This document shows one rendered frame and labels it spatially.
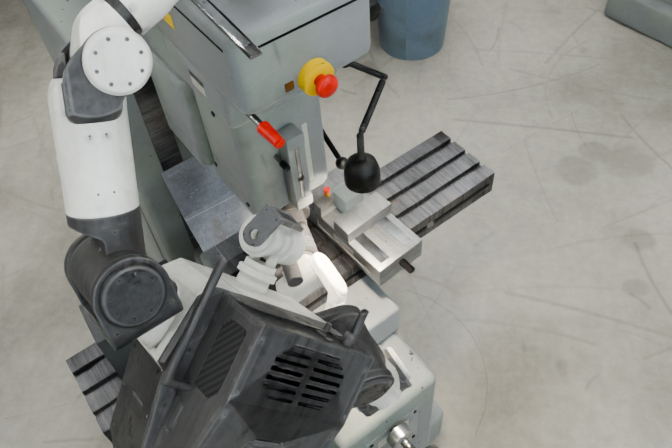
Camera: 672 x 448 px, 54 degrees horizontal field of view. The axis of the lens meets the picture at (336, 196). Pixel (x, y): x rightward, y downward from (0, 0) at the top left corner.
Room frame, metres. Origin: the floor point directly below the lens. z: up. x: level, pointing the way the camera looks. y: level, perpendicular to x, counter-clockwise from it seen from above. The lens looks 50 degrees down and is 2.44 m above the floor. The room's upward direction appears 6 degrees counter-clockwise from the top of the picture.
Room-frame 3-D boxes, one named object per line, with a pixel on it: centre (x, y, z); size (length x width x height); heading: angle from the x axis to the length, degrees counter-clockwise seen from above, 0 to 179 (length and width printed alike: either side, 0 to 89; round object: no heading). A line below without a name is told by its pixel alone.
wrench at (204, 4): (0.83, 0.15, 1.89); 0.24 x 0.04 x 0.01; 30
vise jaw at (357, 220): (1.09, -0.06, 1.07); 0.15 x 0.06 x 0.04; 125
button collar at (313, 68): (0.83, 0.01, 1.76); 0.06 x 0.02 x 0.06; 122
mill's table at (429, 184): (1.04, 0.12, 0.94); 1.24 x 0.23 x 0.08; 122
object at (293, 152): (0.93, 0.08, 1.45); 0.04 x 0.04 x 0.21; 32
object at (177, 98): (1.19, 0.24, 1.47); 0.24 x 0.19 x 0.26; 122
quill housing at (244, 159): (1.03, 0.14, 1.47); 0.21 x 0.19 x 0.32; 122
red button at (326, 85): (0.81, 0.00, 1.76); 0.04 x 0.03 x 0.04; 122
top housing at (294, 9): (1.04, 0.14, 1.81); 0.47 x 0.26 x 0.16; 32
